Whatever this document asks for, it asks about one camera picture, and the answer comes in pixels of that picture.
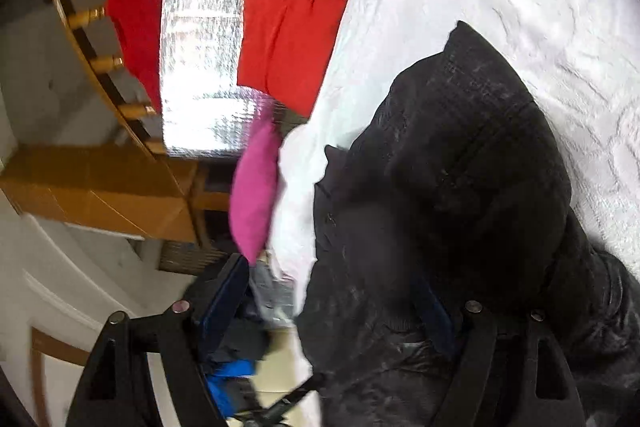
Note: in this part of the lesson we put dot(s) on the grey striped cloth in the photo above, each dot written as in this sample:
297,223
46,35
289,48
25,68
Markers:
270,292

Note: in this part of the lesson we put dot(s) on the silver foil mat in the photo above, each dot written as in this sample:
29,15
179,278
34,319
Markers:
200,32

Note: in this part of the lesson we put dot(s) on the black jacket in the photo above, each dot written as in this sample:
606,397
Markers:
450,157

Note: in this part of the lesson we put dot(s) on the pink cloth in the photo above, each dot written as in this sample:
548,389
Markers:
252,192

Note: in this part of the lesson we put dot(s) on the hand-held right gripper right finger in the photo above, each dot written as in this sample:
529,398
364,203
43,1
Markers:
434,317

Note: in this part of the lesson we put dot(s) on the red hanging garment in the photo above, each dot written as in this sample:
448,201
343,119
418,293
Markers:
135,7

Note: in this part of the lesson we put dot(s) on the wooden spindle rail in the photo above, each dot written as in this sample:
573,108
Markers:
107,64

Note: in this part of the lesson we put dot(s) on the bright blue cloth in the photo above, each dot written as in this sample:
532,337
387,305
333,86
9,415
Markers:
227,382

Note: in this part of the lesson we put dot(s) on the red folded cloth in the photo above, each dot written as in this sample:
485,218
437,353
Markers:
285,42

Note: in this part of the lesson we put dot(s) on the wooden cabinet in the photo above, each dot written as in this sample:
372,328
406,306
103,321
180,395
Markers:
100,187

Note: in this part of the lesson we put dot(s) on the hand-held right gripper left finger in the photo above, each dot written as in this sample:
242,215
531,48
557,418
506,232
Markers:
225,294

